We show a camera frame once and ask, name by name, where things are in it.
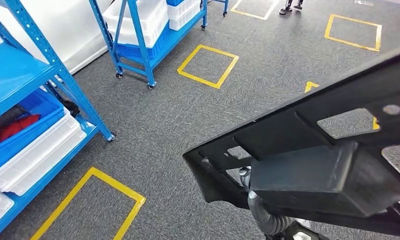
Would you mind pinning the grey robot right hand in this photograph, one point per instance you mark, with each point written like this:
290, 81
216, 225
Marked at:
256, 208

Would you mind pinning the black plastic car panel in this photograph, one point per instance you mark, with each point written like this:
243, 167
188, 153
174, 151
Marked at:
319, 179

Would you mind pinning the blue steel shelf rack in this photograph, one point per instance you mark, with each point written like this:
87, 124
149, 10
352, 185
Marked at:
225, 6
141, 39
14, 73

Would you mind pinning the yellow floor tape square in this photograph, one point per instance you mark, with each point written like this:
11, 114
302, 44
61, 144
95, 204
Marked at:
120, 186
352, 19

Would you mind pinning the blue plastic crate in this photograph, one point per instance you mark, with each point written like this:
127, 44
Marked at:
175, 2
21, 145
160, 43

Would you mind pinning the person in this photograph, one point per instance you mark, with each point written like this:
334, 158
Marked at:
285, 10

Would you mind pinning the small black object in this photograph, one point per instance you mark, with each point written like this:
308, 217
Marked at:
70, 107

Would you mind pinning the large white plastic bin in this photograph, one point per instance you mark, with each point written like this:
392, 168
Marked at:
153, 20

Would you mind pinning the red object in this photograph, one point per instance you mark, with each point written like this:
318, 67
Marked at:
17, 127

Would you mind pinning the white car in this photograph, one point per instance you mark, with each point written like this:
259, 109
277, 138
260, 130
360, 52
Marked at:
70, 33

